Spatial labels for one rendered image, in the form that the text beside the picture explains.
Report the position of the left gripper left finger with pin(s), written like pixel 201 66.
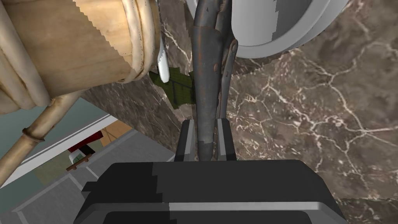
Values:
pixel 186 143

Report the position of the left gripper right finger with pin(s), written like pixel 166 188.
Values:
pixel 224 141

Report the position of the grey metal pliers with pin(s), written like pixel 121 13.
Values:
pixel 203 77

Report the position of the green cloth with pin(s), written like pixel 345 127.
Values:
pixel 180 88

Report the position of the white serrated knife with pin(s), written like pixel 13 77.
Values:
pixel 163 70

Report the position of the brown marble table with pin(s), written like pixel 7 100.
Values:
pixel 311 124

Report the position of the white plate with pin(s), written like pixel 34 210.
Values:
pixel 258 28

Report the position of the wooden chair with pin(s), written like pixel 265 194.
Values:
pixel 71 46

